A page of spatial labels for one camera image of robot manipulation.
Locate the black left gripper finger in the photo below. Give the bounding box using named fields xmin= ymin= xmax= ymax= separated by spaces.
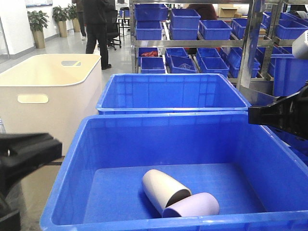
xmin=0 ymin=133 xmax=63 ymax=195

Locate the cream plastic storage bin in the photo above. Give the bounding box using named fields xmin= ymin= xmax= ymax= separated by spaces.
xmin=0 ymin=54 xmax=103 ymax=154

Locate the near large blue bin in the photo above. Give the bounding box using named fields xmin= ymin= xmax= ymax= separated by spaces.
xmin=40 ymin=111 xmax=308 ymax=231

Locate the metal shelf with blue bins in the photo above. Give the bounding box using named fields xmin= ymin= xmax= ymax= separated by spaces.
xmin=129 ymin=0 xmax=308 ymax=96

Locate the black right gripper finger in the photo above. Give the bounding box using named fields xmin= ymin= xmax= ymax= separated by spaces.
xmin=248 ymin=84 xmax=308 ymax=140

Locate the lavender purple cup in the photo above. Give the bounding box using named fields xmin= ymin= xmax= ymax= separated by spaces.
xmin=162 ymin=192 xmax=220 ymax=218

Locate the large blue bin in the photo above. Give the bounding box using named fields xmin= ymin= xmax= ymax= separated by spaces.
xmin=96 ymin=74 xmax=251 ymax=115
xmin=40 ymin=111 xmax=308 ymax=231

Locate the far large blue bin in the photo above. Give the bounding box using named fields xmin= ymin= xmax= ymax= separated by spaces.
xmin=96 ymin=74 xmax=251 ymax=115

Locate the cream white cup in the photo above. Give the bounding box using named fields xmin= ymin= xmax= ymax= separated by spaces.
xmin=141 ymin=169 xmax=192 ymax=214

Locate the person in dark clothes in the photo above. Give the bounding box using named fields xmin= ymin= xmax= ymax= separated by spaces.
xmin=82 ymin=0 xmax=115 ymax=70

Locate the green potted plant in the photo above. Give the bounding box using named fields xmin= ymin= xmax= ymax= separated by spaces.
xmin=27 ymin=11 xmax=49 ymax=49

